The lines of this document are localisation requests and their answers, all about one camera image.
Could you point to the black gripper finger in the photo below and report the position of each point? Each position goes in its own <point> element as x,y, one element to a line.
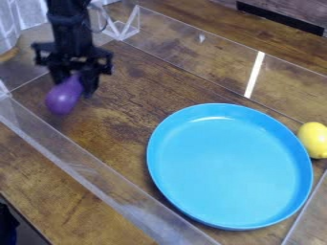
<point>59,73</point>
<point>90,79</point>

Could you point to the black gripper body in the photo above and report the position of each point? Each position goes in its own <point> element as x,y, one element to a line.
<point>72,49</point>

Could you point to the purple toy eggplant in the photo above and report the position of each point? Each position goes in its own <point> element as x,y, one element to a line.
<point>63,96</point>

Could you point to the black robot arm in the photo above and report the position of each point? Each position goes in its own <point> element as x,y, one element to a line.
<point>71,52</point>

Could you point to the blue plastic tray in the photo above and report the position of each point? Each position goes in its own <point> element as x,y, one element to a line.
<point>230,166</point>

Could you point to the white patterned curtain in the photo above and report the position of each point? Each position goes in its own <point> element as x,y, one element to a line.
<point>23,14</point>

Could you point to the dark wooden board background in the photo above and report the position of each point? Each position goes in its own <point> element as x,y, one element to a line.
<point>280,18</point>

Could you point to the yellow toy lemon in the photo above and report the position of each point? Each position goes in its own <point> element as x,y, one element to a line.
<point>312,136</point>

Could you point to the clear acrylic enclosure wall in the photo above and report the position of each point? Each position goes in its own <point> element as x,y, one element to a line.
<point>73,171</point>

